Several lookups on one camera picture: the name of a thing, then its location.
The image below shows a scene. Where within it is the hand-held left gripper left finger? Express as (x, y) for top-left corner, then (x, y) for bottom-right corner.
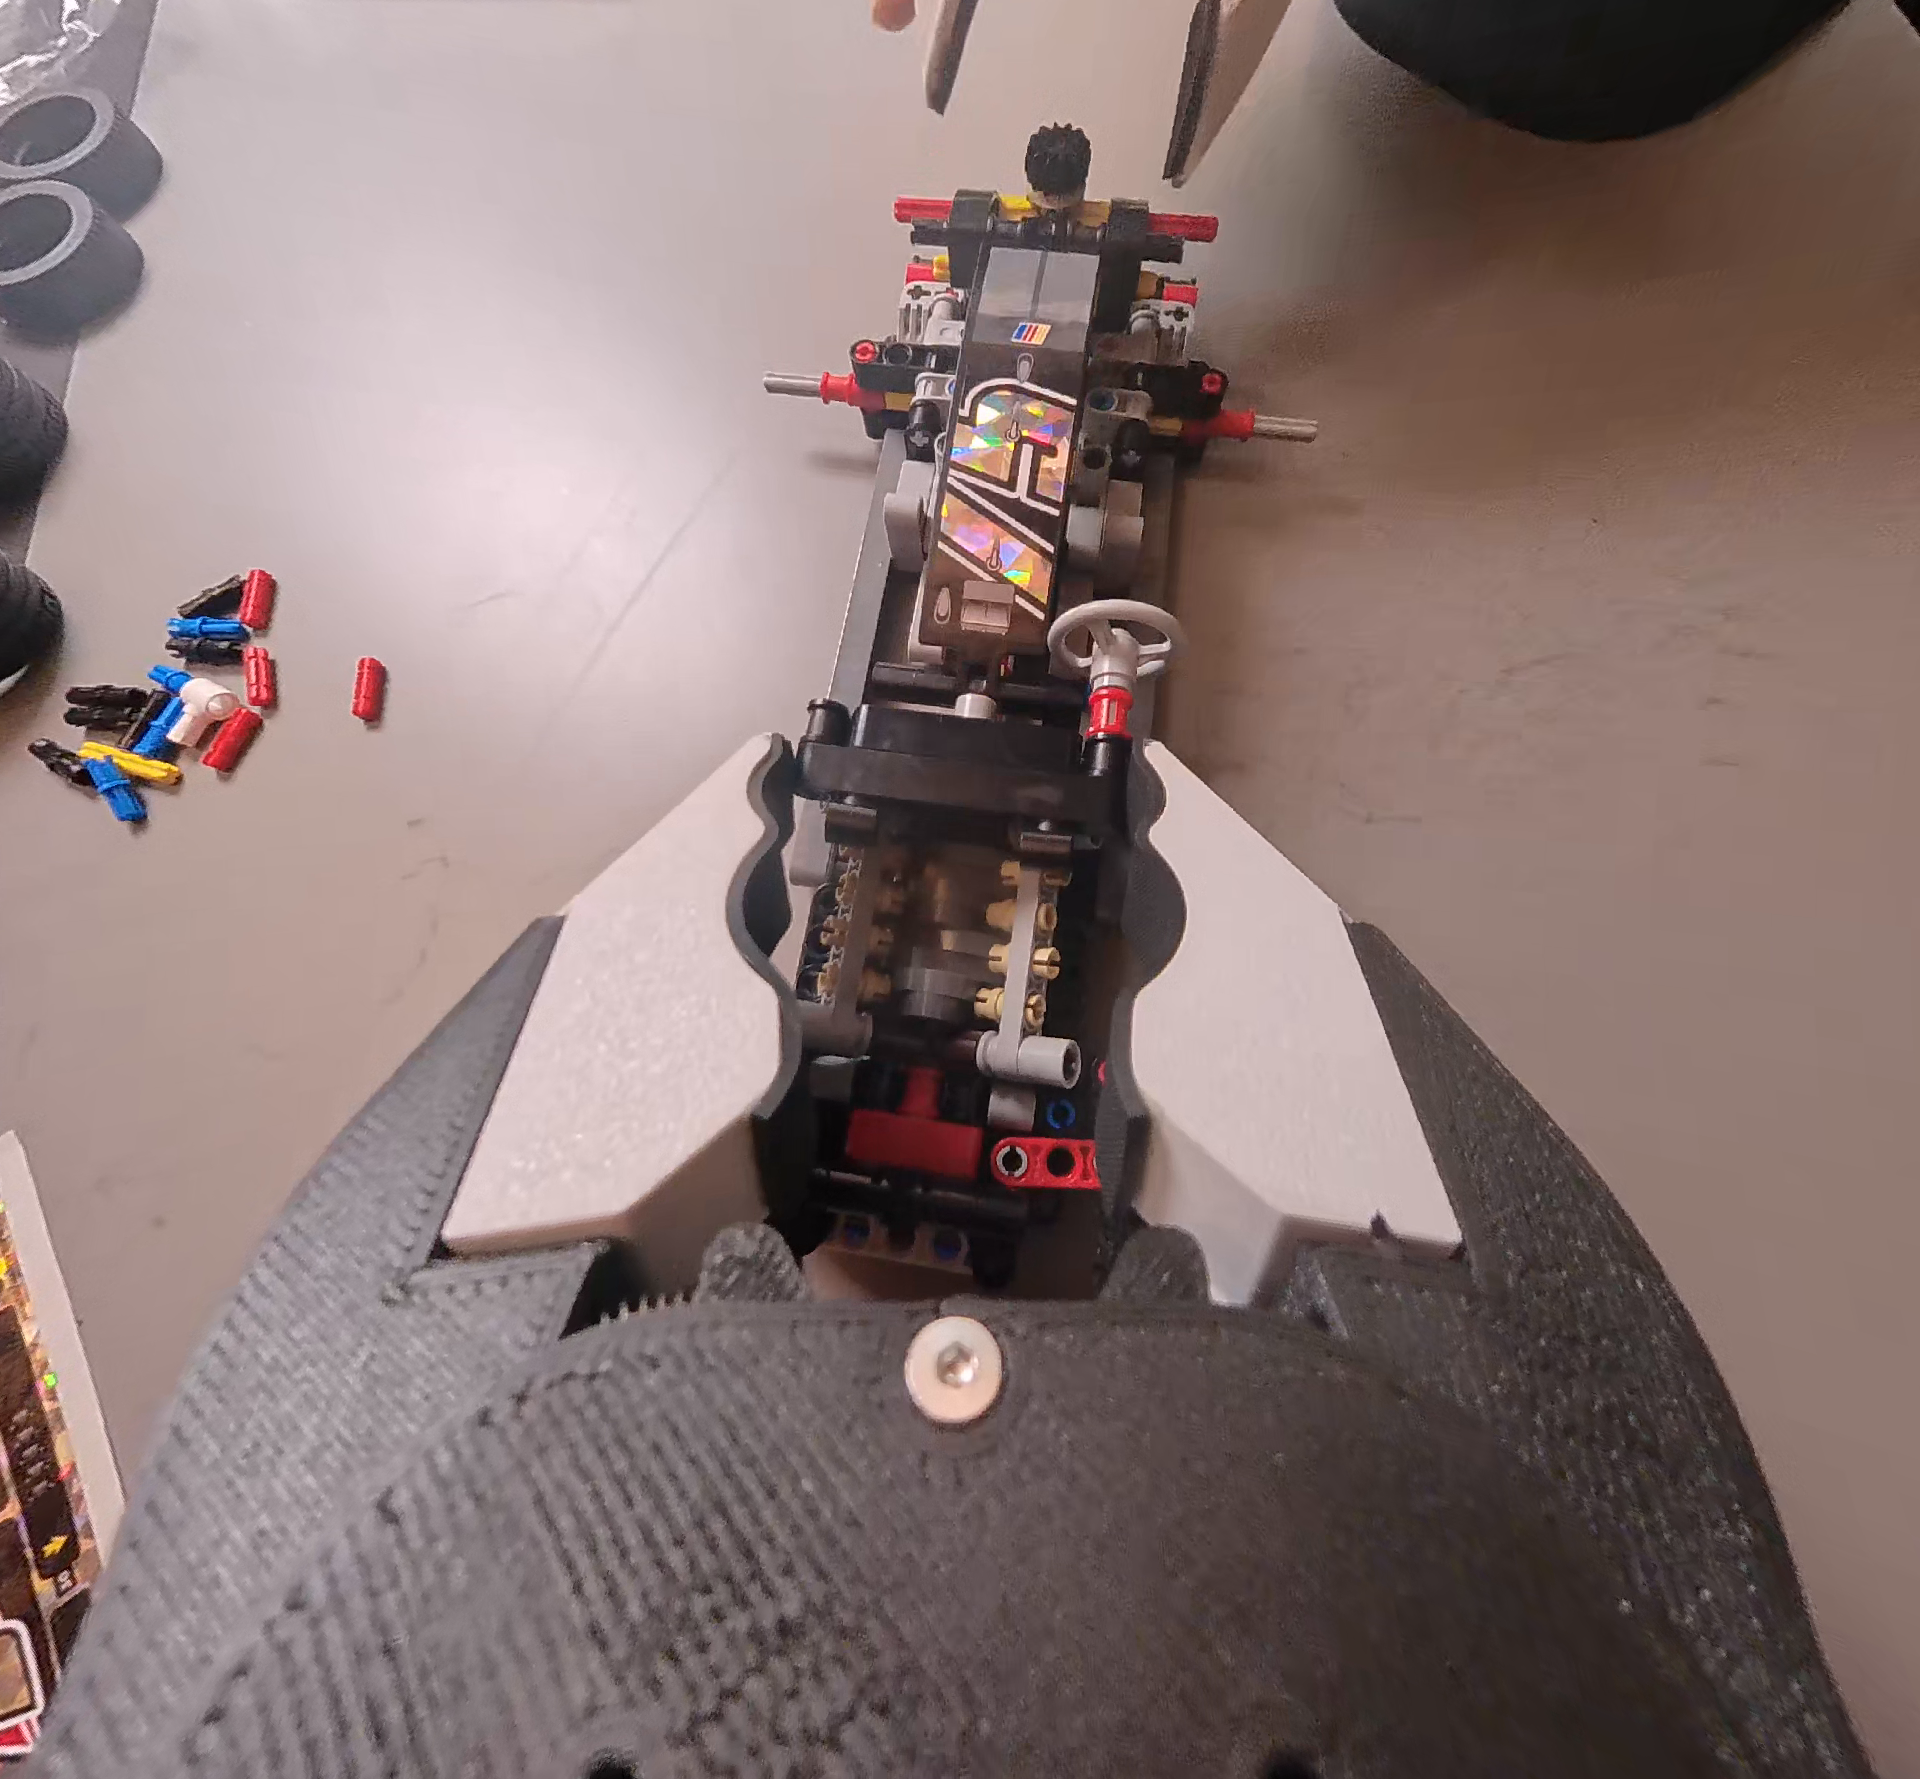
(438, 735), (797, 1263)

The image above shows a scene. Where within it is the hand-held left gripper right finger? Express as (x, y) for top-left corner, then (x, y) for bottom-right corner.
(1103, 745), (1463, 1304)

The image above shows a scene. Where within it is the lego car chassis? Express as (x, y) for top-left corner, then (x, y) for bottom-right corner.
(762, 125), (1323, 1286)

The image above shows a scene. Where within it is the pile of small lego pins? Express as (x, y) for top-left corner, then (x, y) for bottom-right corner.
(32, 567), (391, 823)

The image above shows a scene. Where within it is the colourful sticker sheet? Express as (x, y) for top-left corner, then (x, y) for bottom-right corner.
(0, 1131), (126, 1751)

